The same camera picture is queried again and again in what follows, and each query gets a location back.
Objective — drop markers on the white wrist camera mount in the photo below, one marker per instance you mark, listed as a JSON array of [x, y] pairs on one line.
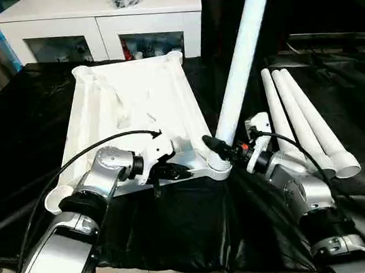
[[156, 151], [259, 127]]

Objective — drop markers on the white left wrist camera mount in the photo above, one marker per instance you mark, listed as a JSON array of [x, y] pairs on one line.
[[156, 151]]

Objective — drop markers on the black plastic mat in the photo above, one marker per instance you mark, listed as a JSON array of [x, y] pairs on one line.
[[26, 123]]

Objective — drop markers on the white plastic table top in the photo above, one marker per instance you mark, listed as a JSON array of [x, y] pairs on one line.
[[129, 99]]

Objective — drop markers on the white cabinet with glass doors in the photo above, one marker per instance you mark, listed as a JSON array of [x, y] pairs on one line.
[[97, 23]]

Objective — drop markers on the black flat panel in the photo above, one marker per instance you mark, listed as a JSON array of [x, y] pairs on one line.
[[332, 37]]

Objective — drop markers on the white plastic table leg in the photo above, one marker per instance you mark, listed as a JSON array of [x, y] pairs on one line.
[[277, 113], [328, 137], [243, 59], [305, 127]]

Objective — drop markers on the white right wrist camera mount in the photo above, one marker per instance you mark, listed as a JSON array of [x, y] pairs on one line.
[[259, 127]]

